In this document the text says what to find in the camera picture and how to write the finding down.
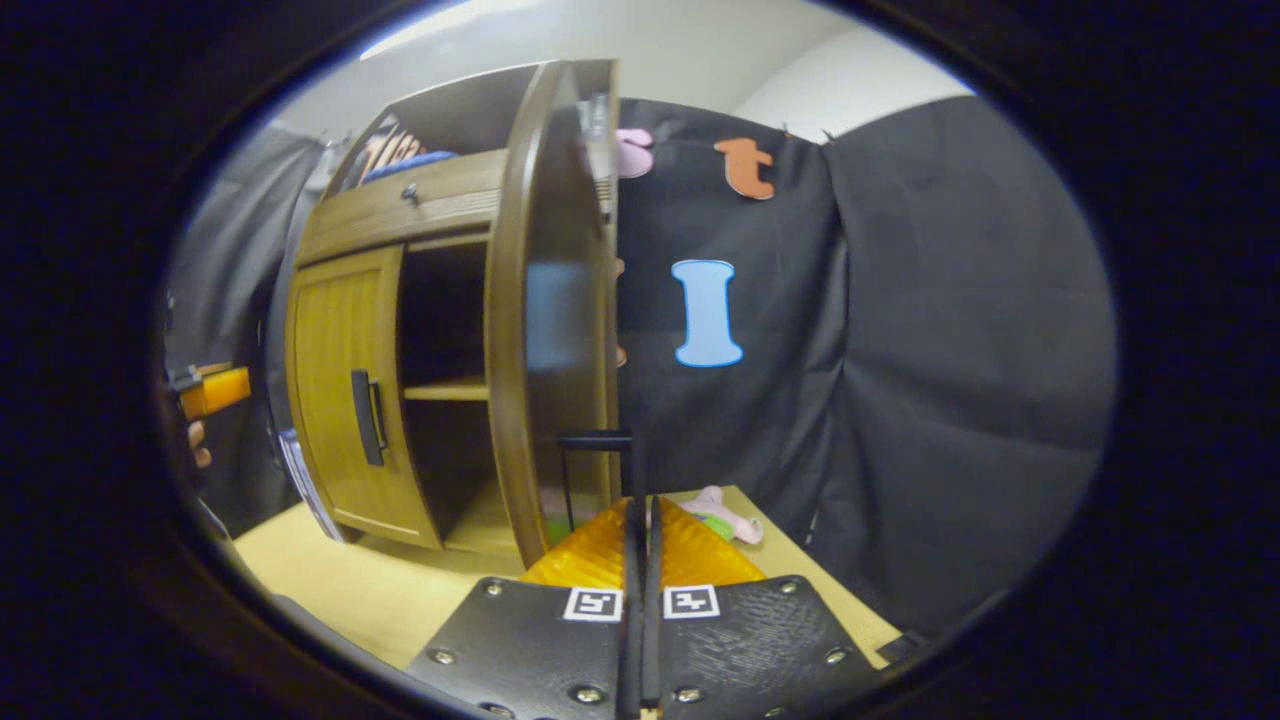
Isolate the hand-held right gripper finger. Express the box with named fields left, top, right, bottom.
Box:
left=644, top=495, right=886, bottom=720
left=405, top=495, right=646, bottom=720

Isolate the wooden cabinet door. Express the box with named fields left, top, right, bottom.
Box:
left=285, top=245, right=443, bottom=549
left=483, top=58, right=637, bottom=569

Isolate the wooden double-door shoe cabinet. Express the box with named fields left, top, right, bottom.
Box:
left=265, top=58, right=626, bottom=571

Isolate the white paperback book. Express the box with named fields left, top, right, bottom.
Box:
left=278, top=428, right=331, bottom=536

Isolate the pink and green plush toy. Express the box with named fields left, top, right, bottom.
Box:
left=678, top=486, right=765, bottom=546

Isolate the pale blue paperback book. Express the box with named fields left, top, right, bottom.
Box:
left=290, top=440, right=347, bottom=543

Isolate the stack of leaning books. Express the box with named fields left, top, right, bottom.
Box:
left=355, top=128, right=427, bottom=183

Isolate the wooden drawer with black knob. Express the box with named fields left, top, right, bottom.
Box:
left=297, top=148, right=511, bottom=269

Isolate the folded blue towel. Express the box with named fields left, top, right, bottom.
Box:
left=362, top=150, right=457, bottom=185

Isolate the black backdrop cloth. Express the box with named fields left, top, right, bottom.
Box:
left=165, top=95, right=1116, bottom=641

